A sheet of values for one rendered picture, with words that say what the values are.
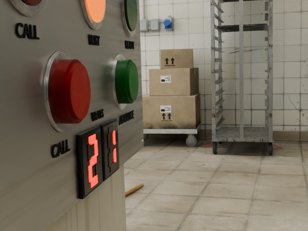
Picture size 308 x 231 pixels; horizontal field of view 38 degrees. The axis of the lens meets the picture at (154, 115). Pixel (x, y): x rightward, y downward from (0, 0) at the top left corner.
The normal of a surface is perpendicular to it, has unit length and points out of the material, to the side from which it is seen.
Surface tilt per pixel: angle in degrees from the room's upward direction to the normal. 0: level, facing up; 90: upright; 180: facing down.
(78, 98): 90
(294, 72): 90
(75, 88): 90
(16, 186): 90
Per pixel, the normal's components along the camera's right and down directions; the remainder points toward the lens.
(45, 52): 0.98, 0.00
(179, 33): -0.29, 0.12
